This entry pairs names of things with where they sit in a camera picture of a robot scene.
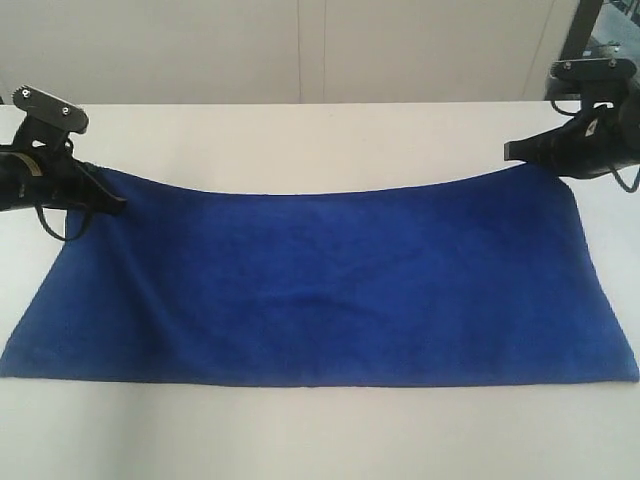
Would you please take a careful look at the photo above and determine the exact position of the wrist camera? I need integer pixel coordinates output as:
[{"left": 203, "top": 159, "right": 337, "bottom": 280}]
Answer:
[
  {"left": 546, "top": 57, "right": 639, "bottom": 108},
  {"left": 12, "top": 85, "right": 89, "bottom": 151}
]

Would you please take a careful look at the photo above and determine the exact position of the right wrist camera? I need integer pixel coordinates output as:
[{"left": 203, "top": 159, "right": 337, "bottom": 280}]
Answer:
[{"left": 546, "top": 57, "right": 639, "bottom": 108}]

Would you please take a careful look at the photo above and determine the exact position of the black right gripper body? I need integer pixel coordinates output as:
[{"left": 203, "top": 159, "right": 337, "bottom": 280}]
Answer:
[{"left": 550, "top": 107, "right": 639, "bottom": 179}]

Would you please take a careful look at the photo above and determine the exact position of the blue towel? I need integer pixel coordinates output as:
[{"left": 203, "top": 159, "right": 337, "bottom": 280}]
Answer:
[{"left": 1, "top": 165, "right": 639, "bottom": 388}]

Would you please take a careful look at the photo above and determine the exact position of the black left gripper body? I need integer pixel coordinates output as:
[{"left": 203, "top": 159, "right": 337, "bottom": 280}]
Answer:
[{"left": 1, "top": 145, "right": 88, "bottom": 212}]

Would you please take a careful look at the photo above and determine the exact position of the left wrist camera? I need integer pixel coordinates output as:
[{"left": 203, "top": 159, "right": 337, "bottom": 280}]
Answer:
[{"left": 12, "top": 85, "right": 89, "bottom": 151}]

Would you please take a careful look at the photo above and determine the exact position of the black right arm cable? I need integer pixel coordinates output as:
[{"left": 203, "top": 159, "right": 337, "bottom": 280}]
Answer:
[{"left": 549, "top": 97, "right": 640, "bottom": 194}]

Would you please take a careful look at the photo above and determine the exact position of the black window frame post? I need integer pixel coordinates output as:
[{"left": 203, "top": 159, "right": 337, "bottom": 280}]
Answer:
[{"left": 558, "top": 0, "right": 603, "bottom": 60}]

